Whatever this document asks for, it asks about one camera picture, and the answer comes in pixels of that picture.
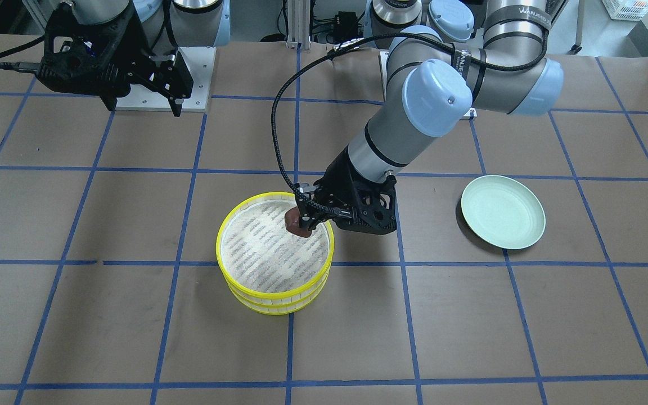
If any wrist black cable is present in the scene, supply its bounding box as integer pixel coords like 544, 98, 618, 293
0, 39, 46, 74
271, 25, 550, 217

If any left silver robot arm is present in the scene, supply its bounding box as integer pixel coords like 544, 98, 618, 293
285, 1, 564, 237

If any light green plate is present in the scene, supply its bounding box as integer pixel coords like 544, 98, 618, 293
460, 175, 547, 250

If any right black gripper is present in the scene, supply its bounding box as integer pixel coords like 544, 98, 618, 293
85, 6, 194, 117

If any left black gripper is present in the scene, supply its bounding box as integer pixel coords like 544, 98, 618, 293
295, 153, 384, 232

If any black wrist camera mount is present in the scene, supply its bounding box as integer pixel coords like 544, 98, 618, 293
35, 1, 135, 97
331, 173, 398, 235

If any brown bun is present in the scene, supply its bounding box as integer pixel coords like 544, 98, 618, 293
285, 207, 312, 238

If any white plastic basket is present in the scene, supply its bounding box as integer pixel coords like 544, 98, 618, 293
602, 0, 648, 21

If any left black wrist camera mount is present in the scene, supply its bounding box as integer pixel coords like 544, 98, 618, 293
331, 173, 398, 235

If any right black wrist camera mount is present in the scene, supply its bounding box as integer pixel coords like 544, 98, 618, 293
35, 1, 135, 97

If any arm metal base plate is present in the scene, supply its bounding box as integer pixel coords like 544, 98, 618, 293
380, 51, 389, 101
115, 46, 217, 113

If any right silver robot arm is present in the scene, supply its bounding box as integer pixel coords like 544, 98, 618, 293
71, 1, 231, 117

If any yellow bamboo steamer layer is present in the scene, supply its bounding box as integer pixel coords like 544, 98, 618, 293
222, 266, 331, 315
216, 192, 335, 298

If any black power box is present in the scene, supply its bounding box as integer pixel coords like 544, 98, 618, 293
332, 11, 358, 43

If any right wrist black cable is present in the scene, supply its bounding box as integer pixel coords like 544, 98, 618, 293
0, 39, 46, 74

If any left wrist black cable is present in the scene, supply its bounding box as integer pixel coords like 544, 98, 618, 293
271, 25, 550, 217

